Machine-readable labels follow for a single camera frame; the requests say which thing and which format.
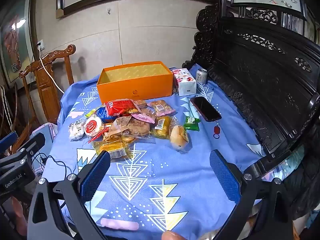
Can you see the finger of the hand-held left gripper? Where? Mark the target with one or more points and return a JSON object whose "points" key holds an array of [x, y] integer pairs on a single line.
{"points": [[8, 140], [35, 141]]}

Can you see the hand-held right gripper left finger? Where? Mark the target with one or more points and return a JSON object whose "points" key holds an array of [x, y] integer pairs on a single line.
{"points": [[95, 176]]}

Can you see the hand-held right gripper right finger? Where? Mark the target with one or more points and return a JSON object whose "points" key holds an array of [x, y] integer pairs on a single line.
{"points": [[223, 177]]}

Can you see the yellow rice cracker packet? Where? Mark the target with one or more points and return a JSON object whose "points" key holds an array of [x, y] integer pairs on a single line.
{"points": [[111, 147]]}

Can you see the orange cardboard box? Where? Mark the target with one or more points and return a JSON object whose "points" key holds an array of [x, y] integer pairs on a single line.
{"points": [[136, 87]]}

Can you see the person's left hand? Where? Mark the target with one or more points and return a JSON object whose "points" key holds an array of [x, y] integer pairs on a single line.
{"points": [[19, 215]]}

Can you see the person's right hand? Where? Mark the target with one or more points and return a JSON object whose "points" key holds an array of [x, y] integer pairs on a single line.
{"points": [[173, 236]]}

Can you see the thin red snack packet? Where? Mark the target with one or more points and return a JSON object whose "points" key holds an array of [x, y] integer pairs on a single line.
{"points": [[98, 136]]}

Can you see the white round pastry packet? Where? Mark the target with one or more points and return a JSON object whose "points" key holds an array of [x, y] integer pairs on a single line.
{"points": [[76, 129]]}

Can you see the red key fob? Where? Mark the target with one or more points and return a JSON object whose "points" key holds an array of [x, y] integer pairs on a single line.
{"points": [[216, 130]]}

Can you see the round pastry with red label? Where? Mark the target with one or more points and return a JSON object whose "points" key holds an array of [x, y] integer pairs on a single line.
{"points": [[93, 127]]}

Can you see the carved wooden chair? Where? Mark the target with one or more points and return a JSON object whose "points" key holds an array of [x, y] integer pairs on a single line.
{"points": [[46, 87]]}

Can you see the beige snack packet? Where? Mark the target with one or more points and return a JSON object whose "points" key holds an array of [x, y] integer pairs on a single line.
{"points": [[119, 124]]}

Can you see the blue printed tablecloth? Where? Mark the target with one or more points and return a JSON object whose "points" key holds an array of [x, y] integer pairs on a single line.
{"points": [[155, 180]]}

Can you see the blue snack packet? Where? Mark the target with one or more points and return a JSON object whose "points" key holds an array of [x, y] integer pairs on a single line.
{"points": [[103, 116]]}

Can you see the bread roll packet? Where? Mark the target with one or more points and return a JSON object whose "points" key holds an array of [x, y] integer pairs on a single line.
{"points": [[178, 137]]}

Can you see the green snack packet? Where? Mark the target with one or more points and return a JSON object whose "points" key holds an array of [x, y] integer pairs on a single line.
{"points": [[192, 123]]}

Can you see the brown pastry packet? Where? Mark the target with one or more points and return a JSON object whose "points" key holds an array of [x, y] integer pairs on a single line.
{"points": [[137, 128]]}

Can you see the black smartphone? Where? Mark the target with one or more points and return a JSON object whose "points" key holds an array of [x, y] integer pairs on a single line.
{"points": [[205, 108]]}

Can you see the pink snack packet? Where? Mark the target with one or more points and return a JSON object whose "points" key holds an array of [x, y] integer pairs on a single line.
{"points": [[143, 117]]}

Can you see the gold foil snack packet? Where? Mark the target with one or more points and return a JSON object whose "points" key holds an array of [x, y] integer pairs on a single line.
{"points": [[161, 127]]}

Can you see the small clear cookie packet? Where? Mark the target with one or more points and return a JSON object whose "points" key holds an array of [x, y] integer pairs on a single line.
{"points": [[140, 103]]}

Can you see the framed red figure painting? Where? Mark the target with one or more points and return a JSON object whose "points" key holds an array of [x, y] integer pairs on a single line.
{"points": [[13, 42]]}

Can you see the dark carved wooden bench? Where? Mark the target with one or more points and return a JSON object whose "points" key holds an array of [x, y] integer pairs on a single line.
{"points": [[262, 85]]}

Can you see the floral tissue pack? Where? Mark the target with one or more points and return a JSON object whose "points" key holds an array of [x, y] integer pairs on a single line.
{"points": [[184, 82]]}

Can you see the silver drink can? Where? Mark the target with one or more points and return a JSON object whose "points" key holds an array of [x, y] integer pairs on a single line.
{"points": [[201, 76]]}

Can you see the white wall socket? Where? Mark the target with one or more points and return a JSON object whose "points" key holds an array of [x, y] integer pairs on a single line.
{"points": [[40, 45]]}

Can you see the metal wall hook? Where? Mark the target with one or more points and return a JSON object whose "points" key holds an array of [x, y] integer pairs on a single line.
{"points": [[109, 10]]}

